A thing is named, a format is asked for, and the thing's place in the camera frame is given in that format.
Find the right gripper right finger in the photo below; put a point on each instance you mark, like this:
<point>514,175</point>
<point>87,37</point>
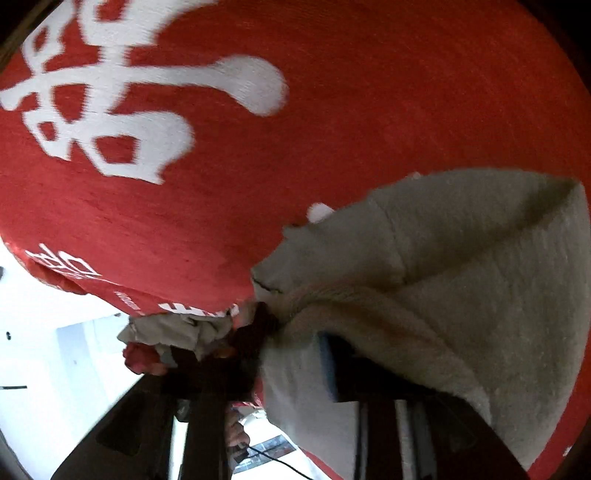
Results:
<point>409,431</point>

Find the grey knit sweater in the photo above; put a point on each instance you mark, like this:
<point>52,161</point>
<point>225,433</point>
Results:
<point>473,282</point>

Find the person's left hand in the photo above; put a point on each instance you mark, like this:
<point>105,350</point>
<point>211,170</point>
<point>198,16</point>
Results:
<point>142,359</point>

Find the green-grey cloth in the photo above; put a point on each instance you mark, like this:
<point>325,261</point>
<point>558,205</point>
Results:
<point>200,335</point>

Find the red blanket white lettering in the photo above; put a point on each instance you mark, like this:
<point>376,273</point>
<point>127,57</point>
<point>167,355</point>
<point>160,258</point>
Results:
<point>154,152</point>

